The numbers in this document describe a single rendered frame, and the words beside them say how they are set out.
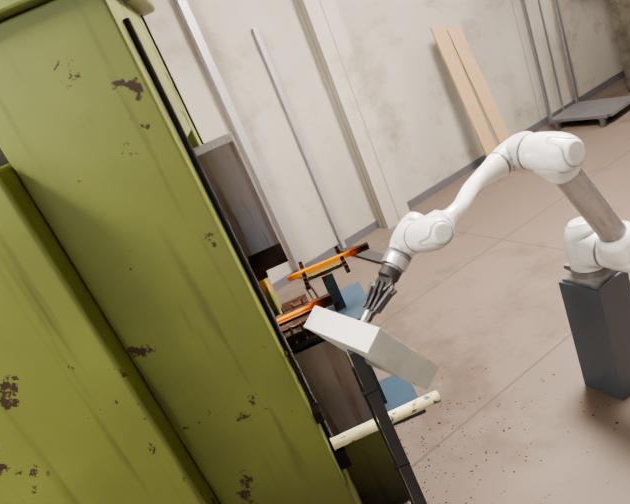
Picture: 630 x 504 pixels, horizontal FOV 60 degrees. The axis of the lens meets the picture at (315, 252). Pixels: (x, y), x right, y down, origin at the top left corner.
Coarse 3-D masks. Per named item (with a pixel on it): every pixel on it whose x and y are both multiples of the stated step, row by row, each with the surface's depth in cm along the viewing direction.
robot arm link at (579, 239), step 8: (568, 224) 233; (576, 224) 229; (584, 224) 227; (568, 232) 232; (576, 232) 228; (584, 232) 226; (592, 232) 226; (568, 240) 232; (576, 240) 229; (584, 240) 226; (592, 240) 224; (568, 248) 234; (576, 248) 230; (584, 248) 227; (592, 248) 224; (568, 256) 237; (576, 256) 232; (584, 256) 228; (592, 256) 225; (576, 264) 234; (584, 264) 231; (592, 264) 228; (584, 272) 234
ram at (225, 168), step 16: (208, 144) 203; (224, 144) 185; (208, 160) 185; (224, 160) 186; (240, 160) 187; (208, 176) 187; (224, 176) 188; (240, 176) 189; (224, 192) 190; (240, 192) 190; (256, 192) 191; (224, 208) 191; (240, 208) 192; (256, 208) 193; (240, 224) 194; (256, 224) 195; (272, 224) 208; (240, 240) 196; (256, 240) 197; (272, 240) 198
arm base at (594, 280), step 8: (568, 264) 249; (576, 272) 237; (592, 272) 233; (600, 272) 232; (608, 272) 234; (616, 272) 235; (568, 280) 242; (576, 280) 239; (584, 280) 236; (592, 280) 233; (600, 280) 232
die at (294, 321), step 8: (304, 304) 234; (288, 312) 233; (304, 312) 225; (288, 320) 225; (296, 320) 224; (304, 320) 221; (288, 328) 220; (296, 328) 220; (304, 328) 217; (288, 336) 216; (296, 336) 217; (304, 336) 217
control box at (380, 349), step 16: (320, 320) 174; (336, 320) 168; (352, 320) 162; (320, 336) 182; (336, 336) 164; (352, 336) 159; (368, 336) 154; (384, 336) 153; (368, 352) 151; (384, 352) 154; (400, 352) 157; (416, 352) 161; (384, 368) 170; (400, 368) 158; (416, 368) 161; (432, 368) 165; (416, 384) 165
